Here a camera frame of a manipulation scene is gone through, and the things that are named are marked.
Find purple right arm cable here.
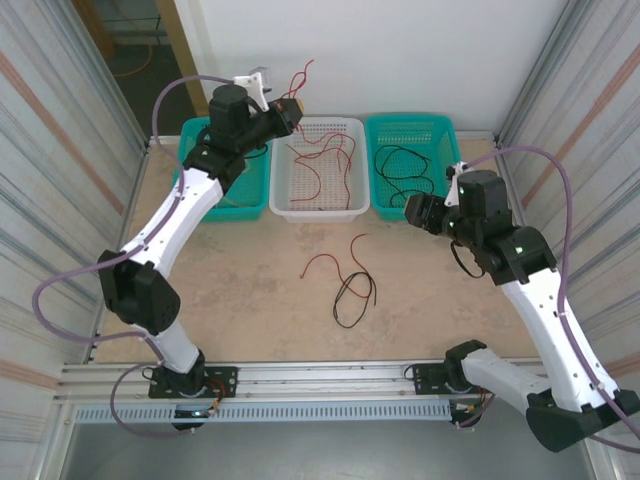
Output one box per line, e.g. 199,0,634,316
457,145,640,454

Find red cable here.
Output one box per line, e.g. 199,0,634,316
319,130,357,210
298,253,379,306
287,130,359,204
350,232,371,276
278,58,317,101

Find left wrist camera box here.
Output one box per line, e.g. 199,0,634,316
232,66,275,112

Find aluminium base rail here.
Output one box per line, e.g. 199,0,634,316
57,356,599,406

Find white plastic basket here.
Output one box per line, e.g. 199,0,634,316
268,116,372,226

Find orange floor cable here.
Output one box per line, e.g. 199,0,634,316
115,43,157,79

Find base power wires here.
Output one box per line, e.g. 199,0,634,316
452,384,489,416
207,378,237,417

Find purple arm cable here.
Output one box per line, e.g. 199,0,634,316
32,74,239,440
457,145,640,454

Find wooden furniture leg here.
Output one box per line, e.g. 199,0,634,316
72,0,117,57

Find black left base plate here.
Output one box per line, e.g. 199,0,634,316
148,365,239,400

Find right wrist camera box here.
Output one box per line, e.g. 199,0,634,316
443,160,465,208

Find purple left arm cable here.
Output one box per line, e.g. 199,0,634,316
32,74,239,440

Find left base power wires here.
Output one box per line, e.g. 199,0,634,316
207,378,237,417

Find wooden door frame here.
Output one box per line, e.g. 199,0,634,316
157,0,211,117

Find black cable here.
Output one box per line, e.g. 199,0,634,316
388,177,436,209
374,144,434,181
331,271,380,330

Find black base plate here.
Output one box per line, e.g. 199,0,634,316
410,359,501,397
148,365,239,400

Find grey slotted cable duct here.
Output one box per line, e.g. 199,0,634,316
73,402,454,424

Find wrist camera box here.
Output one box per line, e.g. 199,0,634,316
232,66,275,112
443,160,465,208

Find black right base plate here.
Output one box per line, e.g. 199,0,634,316
410,359,501,397

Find teal plastic basket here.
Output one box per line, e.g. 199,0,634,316
167,117,272,224
364,114,473,223

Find right base power wires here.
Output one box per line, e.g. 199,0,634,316
452,384,489,416

